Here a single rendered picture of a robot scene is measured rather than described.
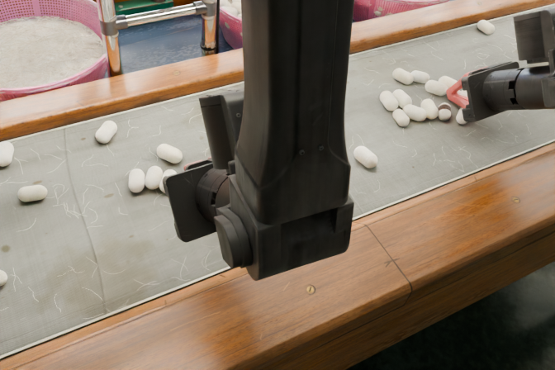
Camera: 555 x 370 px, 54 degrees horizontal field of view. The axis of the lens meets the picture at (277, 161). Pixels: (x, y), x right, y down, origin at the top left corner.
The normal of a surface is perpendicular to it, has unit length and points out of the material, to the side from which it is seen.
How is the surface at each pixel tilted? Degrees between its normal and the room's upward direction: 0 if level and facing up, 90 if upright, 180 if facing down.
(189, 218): 50
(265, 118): 88
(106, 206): 0
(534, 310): 0
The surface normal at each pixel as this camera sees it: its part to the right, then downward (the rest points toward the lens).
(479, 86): 0.43, 0.07
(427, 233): 0.10, -0.68
